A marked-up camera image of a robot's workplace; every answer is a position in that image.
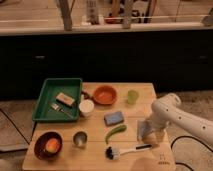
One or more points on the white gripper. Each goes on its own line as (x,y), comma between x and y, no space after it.
(157,124)

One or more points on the light blue towel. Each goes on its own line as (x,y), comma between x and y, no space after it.
(142,129)

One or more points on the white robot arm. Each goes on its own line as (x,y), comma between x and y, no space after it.
(166,109)

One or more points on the green plastic cup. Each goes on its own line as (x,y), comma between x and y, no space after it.
(132,97)

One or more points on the small metal cup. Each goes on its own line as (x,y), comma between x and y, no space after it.
(80,139)

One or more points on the white cup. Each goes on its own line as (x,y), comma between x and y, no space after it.
(86,107)

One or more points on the green chili pepper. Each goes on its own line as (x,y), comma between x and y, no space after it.
(118,129)

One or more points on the blue sponge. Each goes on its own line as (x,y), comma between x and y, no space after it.
(113,118)

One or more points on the orange bowl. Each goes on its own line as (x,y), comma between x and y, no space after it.
(105,95)

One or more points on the orange fruit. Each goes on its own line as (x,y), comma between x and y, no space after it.
(52,145)

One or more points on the tan sponge block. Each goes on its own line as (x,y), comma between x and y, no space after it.
(65,99)

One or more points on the green plastic tray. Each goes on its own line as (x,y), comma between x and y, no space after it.
(50,89)

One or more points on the silver fork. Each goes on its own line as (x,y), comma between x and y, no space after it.
(60,109)

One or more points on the dark red bowl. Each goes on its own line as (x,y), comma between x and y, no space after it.
(39,148)

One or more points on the white handled dish brush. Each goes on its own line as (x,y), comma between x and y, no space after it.
(114,153)

